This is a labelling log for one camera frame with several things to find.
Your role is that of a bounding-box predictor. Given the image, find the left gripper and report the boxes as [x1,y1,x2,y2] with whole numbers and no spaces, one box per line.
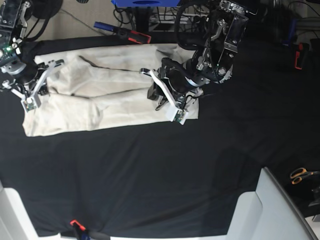
[139,57,203,125]

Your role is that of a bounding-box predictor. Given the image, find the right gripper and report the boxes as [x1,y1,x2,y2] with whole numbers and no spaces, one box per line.
[0,59,64,113]

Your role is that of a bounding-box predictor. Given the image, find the cream white T-shirt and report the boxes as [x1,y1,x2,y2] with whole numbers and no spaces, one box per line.
[22,44,193,137]

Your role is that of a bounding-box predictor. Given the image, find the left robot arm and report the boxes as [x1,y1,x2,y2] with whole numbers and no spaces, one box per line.
[140,0,259,125]

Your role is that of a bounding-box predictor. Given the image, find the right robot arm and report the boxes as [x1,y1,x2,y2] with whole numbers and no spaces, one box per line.
[0,0,64,113]

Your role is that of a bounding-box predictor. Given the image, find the black orange clamp top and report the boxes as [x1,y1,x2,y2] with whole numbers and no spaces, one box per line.
[93,21,152,44]

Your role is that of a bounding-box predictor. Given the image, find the black orange clamp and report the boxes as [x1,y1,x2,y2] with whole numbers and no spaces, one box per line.
[294,42,310,70]
[93,21,152,44]
[69,219,111,240]

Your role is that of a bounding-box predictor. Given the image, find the white power strip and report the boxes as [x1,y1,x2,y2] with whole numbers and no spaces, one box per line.
[149,13,204,25]

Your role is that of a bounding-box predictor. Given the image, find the black round stand base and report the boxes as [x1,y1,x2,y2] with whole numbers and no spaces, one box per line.
[32,0,63,20]

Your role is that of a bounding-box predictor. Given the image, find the black table cloth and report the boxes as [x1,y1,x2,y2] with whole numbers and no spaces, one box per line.
[0,38,320,238]

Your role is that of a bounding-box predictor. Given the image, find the blue box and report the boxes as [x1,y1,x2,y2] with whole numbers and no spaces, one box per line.
[111,0,180,8]

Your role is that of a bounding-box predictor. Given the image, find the grey white chair left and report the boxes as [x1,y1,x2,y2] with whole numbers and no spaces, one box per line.
[0,185,61,240]

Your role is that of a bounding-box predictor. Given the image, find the black orange clamp bottom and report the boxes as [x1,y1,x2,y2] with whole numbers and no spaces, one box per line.
[69,219,111,240]

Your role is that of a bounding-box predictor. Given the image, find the black orange clamp right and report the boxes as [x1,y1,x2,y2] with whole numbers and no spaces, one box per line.
[294,42,310,70]

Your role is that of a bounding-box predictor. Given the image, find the black camera pole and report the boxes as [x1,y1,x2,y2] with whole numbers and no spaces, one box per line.
[134,7,152,33]

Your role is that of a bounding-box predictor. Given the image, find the orange handled scissors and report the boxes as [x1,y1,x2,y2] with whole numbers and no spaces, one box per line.
[289,167,320,185]

